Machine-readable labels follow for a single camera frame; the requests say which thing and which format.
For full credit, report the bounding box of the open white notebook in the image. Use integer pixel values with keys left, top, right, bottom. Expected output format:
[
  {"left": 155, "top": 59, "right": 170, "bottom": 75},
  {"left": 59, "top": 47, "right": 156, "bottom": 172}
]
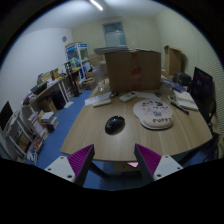
[{"left": 174, "top": 91, "right": 198, "bottom": 111}]

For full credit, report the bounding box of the ceiling light tube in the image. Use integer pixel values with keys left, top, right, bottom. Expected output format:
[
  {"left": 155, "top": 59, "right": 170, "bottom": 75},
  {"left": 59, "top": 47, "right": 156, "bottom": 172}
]
[{"left": 90, "top": 0, "right": 103, "bottom": 11}]

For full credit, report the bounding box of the white shelf desk left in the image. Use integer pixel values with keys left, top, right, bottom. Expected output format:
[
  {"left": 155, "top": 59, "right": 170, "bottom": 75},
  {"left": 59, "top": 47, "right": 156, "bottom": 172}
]
[{"left": 23, "top": 68, "right": 80, "bottom": 111}]

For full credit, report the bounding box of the white flat remote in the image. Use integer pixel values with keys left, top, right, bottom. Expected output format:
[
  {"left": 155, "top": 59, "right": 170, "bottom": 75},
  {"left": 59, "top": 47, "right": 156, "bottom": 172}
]
[{"left": 93, "top": 99, "right": 112, "bottom": 108}]

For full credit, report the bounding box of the wicker basket on floor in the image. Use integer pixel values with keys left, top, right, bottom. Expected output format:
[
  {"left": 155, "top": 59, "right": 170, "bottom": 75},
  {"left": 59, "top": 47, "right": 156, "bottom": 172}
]
[{"left": 82, "top": 77, "right": 96, "bottom": 90}]

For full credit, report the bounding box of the window with blind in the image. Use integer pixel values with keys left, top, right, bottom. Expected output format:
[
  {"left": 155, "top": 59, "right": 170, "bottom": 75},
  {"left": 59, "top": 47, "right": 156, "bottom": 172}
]
[{"left": 103, "top": 22, "right": 126, "bottom": 47}]

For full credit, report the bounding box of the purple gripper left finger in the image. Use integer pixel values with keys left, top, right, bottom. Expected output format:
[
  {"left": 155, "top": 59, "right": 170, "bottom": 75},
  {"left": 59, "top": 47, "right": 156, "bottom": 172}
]
[{"left": 45, "top": 144, "right": 95, "bottom": 186}]

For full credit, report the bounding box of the white remote control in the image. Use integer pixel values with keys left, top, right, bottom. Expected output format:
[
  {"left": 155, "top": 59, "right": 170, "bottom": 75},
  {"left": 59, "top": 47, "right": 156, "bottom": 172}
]
[{"left": 120, "top": 91, "right": 137, "bottom": 102}]

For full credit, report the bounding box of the black monitor left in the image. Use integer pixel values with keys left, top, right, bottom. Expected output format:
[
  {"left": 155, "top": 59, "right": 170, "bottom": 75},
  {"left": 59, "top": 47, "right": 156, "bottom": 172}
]
[{"left": 0, "top": 102, "right": 13, "bottom": 129}]

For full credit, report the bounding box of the white puppy mouse pad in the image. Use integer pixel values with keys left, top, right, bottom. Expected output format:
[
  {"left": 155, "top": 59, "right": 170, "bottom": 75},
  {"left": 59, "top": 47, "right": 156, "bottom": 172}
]
[{"left": 133, "top": 99, "right": 174, "bottom": 130}]

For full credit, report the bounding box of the white paper sheet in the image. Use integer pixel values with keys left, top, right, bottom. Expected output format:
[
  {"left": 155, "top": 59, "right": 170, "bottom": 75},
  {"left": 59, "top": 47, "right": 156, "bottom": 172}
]
[{"left": 85, "top": 92, "right": 111, "bottom": 106}]

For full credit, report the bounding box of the black monitor right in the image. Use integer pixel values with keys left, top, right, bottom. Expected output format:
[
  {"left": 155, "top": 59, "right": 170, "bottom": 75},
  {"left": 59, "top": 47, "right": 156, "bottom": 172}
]
[{"left": 190, "top": 68, "right": 216, "bottom": 123}]

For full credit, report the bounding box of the black monitor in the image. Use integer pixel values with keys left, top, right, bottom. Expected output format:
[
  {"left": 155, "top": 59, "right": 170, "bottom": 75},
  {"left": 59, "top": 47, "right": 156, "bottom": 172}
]
[
  {"left": 0, "top": 102, "right": 13, "bottom": 129},
  {"left": 190, "top": 68, "right": 216, "bottom": 123}
]

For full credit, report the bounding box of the black computer mouse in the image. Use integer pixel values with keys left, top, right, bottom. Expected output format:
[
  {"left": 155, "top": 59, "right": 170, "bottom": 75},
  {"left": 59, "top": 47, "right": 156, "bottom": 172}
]
[{"left": 105, "top": 115, "right": 125, "bottom": 134}]

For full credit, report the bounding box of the glass door display fridge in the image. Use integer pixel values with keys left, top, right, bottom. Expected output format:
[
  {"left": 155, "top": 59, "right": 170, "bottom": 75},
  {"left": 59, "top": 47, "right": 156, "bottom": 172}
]
[{"left": 65, "top": 43, "right": 91, "bottom": 79}]

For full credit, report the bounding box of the large cardboard box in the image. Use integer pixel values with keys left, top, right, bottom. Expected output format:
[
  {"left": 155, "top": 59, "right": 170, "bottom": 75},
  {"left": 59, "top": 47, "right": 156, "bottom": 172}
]
[{"left": 105, "top": 50, "right": 161, "bottom": 93}]

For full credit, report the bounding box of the black marker pen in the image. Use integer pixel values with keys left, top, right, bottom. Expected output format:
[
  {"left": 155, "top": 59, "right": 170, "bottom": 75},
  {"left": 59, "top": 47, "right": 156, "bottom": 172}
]
[{"left": 170, "top": 102, "right": 189, "bottom": 115}]

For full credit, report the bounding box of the tall cardboard box corner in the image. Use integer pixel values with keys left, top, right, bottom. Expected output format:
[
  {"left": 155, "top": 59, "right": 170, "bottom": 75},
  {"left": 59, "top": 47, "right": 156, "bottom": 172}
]
[{"left": 164, "top": 45, "right": 181, "bottom": 76}]

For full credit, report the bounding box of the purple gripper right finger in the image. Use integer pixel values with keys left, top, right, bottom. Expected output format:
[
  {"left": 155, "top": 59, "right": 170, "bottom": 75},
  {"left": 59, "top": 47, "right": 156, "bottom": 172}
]
[{"left": 134, "top": 144, "right": 182, "bottom": 181}]

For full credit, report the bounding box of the small black round object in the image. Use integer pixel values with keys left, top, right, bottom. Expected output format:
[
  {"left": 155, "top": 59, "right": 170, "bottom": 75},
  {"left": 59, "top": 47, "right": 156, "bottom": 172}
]
[{"left": 109, "top": 92, "right": 119, "bottom": 98}]

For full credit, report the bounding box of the round wall clock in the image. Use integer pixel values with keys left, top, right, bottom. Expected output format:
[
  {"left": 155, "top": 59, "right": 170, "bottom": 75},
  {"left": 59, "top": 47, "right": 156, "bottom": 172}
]
[{"left": 62, "top": 36, "right": 67, "bottom": 42}]

